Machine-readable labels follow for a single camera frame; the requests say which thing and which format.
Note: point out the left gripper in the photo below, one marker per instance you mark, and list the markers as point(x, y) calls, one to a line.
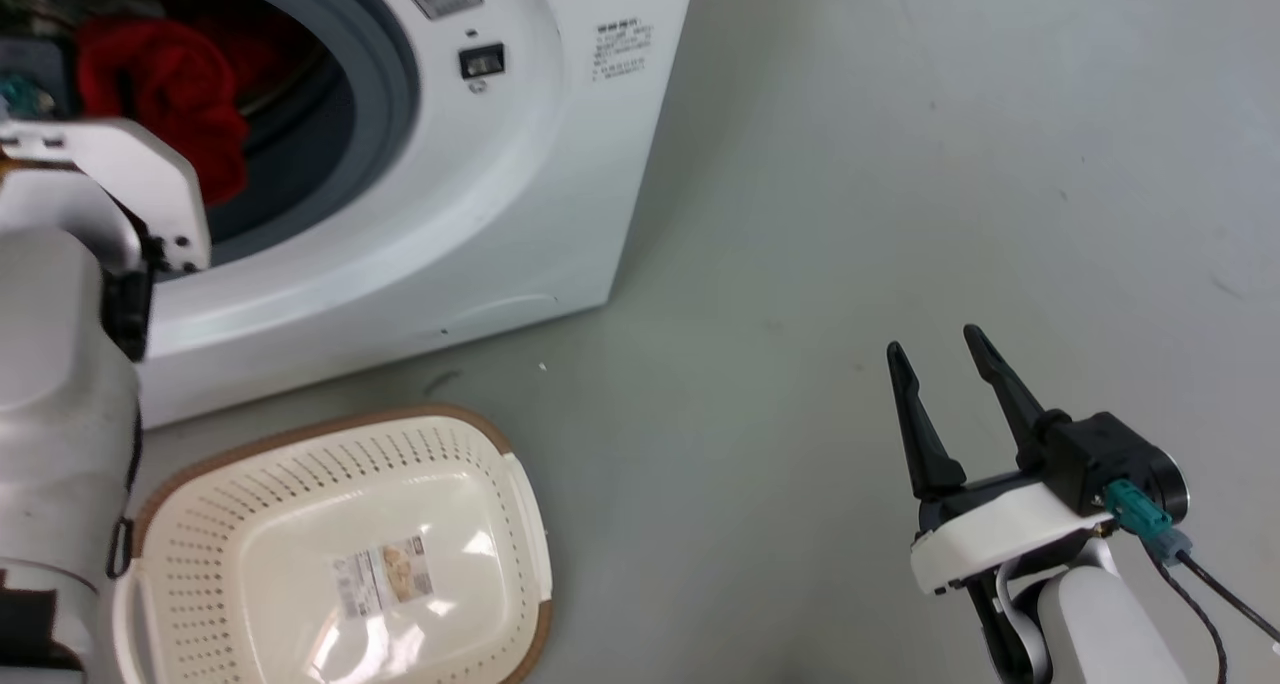
point(25, 74)

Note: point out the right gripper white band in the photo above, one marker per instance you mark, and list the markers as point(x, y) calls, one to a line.
point(1040, 504)

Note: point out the red fluffy garment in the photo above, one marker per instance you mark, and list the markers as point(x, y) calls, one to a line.
point(170, 89)

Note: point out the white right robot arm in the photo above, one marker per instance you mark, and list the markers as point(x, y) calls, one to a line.
point(1100, 624)

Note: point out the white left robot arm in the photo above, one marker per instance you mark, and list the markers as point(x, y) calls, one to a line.
point(60, 384)

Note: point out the white front-load washing machine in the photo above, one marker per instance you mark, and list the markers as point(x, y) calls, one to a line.
point(520, 184)

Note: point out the cream perforated laundry basket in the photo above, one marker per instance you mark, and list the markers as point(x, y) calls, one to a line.
point(330, 554)

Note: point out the paper label in basket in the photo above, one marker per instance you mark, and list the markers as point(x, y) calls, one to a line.
point(385, 574)

